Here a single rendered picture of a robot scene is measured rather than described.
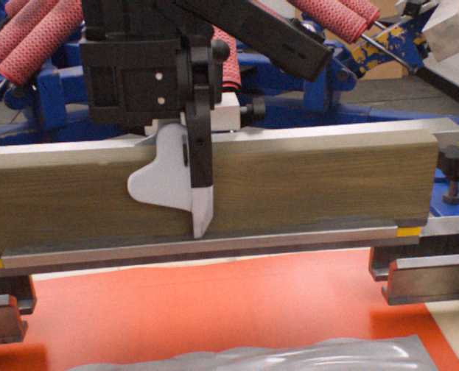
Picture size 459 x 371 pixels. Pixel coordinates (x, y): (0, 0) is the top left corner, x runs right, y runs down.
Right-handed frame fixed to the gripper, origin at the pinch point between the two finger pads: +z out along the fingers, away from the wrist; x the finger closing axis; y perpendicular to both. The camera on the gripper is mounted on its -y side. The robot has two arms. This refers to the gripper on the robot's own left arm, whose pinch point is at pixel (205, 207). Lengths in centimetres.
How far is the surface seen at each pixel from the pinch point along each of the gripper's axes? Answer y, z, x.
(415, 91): -181, 107, -357
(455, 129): -33.2, 4.7, -24.4
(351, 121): -33, 18, -64
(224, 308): -1.5, 13.5, -4.0
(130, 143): 7.9, 4.9, -26.9
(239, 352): -2.3, 13.3, 2.1
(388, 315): -16.7, 13.4, -1.1
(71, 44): 26, 7, -99
